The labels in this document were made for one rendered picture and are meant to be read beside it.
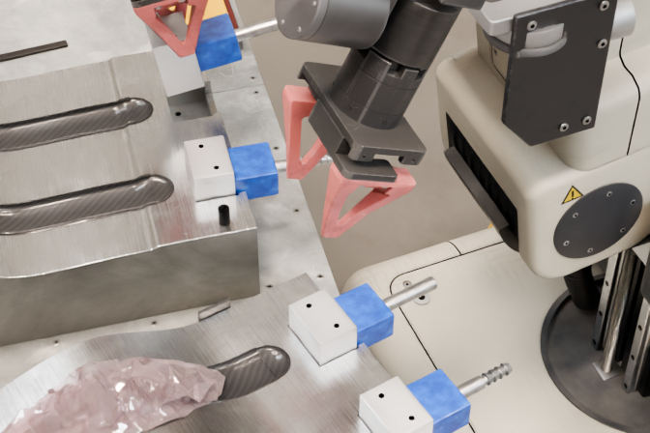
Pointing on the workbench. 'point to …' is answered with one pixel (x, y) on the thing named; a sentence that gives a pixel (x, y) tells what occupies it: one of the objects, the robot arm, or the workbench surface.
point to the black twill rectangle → (214, 309)
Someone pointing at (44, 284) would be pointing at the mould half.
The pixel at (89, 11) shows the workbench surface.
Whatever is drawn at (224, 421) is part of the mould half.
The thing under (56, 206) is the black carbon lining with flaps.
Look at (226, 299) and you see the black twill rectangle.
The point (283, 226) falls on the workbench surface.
